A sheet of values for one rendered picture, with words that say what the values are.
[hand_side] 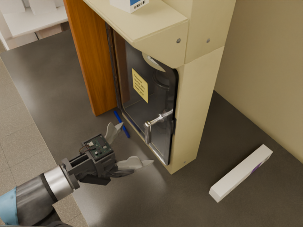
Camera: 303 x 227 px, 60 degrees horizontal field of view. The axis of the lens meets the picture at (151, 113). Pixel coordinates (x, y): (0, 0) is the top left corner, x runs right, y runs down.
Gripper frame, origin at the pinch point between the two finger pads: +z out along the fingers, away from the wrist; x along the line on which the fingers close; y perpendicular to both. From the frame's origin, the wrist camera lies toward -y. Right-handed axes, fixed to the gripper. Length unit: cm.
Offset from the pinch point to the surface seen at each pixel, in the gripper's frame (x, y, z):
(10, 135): 131, -115, -44
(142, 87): 8.7, 9.6, 7.3
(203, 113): -5.4, 5.1, 17.9
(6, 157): 112, -115, -52
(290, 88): -11, 0, 52
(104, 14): 4.2, 36.4, -2.7
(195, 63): -5.4, 25.5, 11.4
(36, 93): 58, -21, -15
